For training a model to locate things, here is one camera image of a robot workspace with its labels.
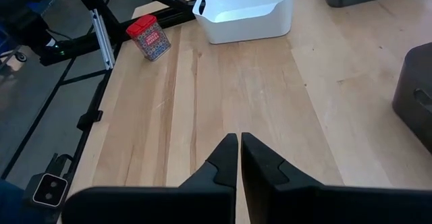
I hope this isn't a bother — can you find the white plastic bin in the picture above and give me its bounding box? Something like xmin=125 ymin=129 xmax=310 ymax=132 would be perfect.
xmin=192 ymin=0 xmax=294 ymax=45

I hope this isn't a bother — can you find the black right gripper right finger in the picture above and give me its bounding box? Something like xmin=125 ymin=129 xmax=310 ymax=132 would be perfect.
xmin=240 ymin=132 xmax=432 ymax=224

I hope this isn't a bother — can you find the black depth camera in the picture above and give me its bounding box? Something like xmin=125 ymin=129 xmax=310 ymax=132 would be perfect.
xmin=24 ymin=171 xmax=70 ymax=208

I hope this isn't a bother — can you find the silver aluminium bar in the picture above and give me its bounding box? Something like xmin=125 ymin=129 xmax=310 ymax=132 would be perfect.
xmin=89 ymin=8 xmax=116 ymax=71

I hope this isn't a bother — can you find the red-lidded spice tin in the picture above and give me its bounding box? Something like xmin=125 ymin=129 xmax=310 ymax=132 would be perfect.
xmin=126 ymin=13 xmax=172 ymax=62

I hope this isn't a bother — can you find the black frame bracket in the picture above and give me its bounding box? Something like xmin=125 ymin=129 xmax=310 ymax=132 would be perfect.
xmin=76 ymin=109 xmax=104 ymax=132

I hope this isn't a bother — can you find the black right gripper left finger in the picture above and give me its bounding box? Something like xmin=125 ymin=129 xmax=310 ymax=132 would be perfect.
xmin=61 ymin=132 xmax=239 ymax=224

